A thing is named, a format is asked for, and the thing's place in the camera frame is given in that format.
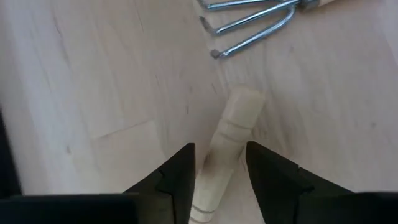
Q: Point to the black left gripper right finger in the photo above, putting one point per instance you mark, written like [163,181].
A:
[273,180]

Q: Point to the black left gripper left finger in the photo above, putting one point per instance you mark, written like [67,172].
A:
[180,174]

